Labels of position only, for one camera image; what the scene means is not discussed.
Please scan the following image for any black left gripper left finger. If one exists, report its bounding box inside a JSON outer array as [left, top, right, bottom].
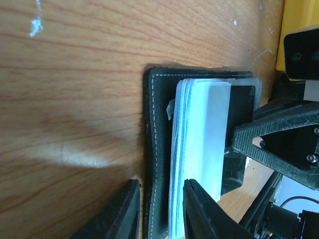
[[70, 179, 141, 239]]

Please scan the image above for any black leather card holder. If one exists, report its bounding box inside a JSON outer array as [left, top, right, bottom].
[[143, 67, 262, 239]]

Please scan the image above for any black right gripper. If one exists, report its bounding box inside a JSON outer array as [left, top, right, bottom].
[[231, 102, 319, 239]]

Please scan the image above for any yellow bin with black cards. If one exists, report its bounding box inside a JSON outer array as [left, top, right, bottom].
[[276, 0, 319, 80]]

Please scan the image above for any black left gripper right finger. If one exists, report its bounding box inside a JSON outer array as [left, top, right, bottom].
[[183, 179, 254, 239]]

